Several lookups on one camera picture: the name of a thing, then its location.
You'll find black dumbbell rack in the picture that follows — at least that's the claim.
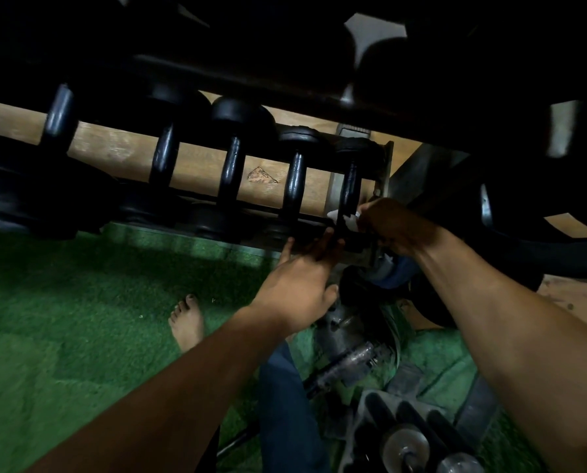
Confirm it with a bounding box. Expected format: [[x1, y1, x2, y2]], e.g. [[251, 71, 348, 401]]
[[0, 53, 587, 271]]

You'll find person's right forearm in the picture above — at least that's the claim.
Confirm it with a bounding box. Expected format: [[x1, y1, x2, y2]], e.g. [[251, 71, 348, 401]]
[[412, 227, 587, 473]]

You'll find person's right leg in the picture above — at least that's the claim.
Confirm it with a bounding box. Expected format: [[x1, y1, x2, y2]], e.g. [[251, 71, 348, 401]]
[[366, 255, 423, 291]]

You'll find medium black dumbbell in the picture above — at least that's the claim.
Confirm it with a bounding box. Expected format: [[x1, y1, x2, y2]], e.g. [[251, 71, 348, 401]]
[[189, 96, 277, 240]]

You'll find big black dumbbell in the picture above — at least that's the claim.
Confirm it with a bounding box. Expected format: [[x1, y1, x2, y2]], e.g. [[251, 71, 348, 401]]
[[115, 82, 211, 228]]

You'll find green artificial turf mat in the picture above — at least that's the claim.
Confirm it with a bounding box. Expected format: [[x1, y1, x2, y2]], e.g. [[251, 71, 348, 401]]
[[0, 222, 545, 473]]

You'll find grey metal weight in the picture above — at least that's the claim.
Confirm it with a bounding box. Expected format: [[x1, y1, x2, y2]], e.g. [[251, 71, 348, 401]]
[[317, 299, 369, 361]]

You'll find smallest black dumbbell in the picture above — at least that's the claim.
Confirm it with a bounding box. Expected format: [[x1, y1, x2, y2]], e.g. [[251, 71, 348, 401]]
[[332, 137, 379, 255]]

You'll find biggest black dumbbell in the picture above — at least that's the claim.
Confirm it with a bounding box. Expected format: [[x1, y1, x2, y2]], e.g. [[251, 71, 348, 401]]
[[0, 81, 119, 240]]

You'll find grey small dumbbell stand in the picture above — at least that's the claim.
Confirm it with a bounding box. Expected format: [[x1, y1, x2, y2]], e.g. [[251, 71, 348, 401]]
[[340, 373, 502, 473]]

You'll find chrome dumbbell with round head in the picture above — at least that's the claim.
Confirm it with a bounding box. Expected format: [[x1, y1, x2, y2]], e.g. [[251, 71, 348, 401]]
[[381, 423, 431, 473], [436, 452, 486, 473]]

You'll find person's leg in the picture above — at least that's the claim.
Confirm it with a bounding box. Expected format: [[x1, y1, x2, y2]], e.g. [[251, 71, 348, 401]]
[[366, 255, 423, 291], [258, 340, 332, 473]]

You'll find person's left leg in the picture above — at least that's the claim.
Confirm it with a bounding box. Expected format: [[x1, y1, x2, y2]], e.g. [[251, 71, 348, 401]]
[[258, 340, 332, 473]]

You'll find small black dumbbell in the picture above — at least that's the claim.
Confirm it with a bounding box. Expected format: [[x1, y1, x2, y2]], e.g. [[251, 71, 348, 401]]
[[263, 126, 327, 243]]

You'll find person's right hand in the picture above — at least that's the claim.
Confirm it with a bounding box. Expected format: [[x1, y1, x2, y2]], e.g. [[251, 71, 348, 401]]
[[355, 198, 451, 259]]

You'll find white cleaning cloth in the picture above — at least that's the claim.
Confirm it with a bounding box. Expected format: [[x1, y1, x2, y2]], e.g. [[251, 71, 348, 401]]
[[326, 204, 373, 235]]

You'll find person's left hand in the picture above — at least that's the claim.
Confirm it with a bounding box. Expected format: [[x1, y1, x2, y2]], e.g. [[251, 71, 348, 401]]
[[250, 229, 345, 336]]

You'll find person's left forearm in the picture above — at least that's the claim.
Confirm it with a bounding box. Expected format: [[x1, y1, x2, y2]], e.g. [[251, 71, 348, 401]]
[[27, 306, 294, 473]]

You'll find person's left foot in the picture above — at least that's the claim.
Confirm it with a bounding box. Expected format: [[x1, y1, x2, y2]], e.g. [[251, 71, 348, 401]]
[[168, 294, 206, 353]]

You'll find large black rubber dumbbell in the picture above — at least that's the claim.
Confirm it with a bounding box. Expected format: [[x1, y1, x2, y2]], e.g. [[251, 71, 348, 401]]
[[480, 96, 587, 292]]

